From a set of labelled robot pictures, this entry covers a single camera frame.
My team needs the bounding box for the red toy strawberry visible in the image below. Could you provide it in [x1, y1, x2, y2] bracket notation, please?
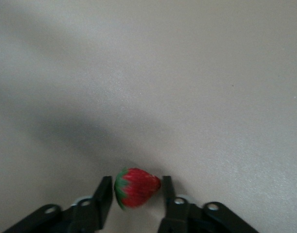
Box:
[114, 166, 162, 211]

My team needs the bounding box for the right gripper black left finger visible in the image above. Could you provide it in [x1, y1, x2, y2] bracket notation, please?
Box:
[2, 176, 114, 233]

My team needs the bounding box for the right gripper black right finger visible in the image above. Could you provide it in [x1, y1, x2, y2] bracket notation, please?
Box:
[157, 175, 261, 233]

